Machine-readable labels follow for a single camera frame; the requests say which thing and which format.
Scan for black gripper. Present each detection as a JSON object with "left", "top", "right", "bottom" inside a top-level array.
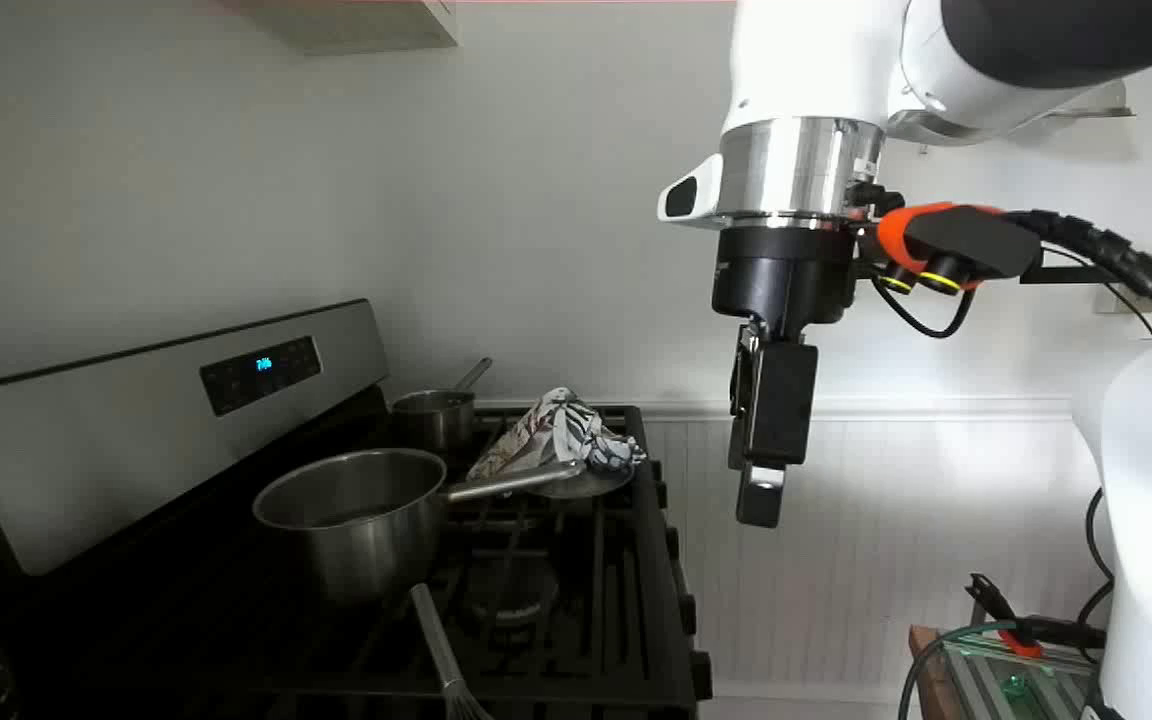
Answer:
[{"left": 711, "top": 224, "right": 860, "bottom": 532}]

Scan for large steel pot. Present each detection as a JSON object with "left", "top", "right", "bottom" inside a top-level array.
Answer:
[{"left": 246, "top": 446, "right": 491, "bottom": 720}]

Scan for steel pan under cloth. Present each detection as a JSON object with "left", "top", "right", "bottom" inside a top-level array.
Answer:
[{"left": 443, "top": 456, "right": 630, "bottom": 507}]

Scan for patterned kitchen cloth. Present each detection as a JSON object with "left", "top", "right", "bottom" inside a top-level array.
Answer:
[{"left": 461, "top": 386, "right": 647, "bottom": 494}]

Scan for small steel saucepan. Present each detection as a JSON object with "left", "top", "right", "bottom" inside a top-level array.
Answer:
[{"left": 387, "top": 354, "right": 501, "bottom": 456}]

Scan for black clamp with red tip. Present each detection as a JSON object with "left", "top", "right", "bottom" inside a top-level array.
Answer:
[{"left": 963, "top": 574, "right": 1112, "bottom": 659}]

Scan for green tray board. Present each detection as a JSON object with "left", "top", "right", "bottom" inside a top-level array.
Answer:
[{"left": 906, "top": 616, "right": 1104, "bottom": 720}]

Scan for black steel gas stove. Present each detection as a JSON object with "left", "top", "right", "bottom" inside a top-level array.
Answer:
[{"left": 0, "top": 292, "right": 714, "bottom": 720}]

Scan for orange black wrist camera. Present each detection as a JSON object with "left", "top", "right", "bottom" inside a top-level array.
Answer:
[{"left": 868, "top": 196, "right": 1048, "bottom": 301}]

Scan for overhead wall cabinet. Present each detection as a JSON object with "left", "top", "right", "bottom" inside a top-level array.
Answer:
[{"left": 221, "top": 0, "right": 462, "bottom": 55}]

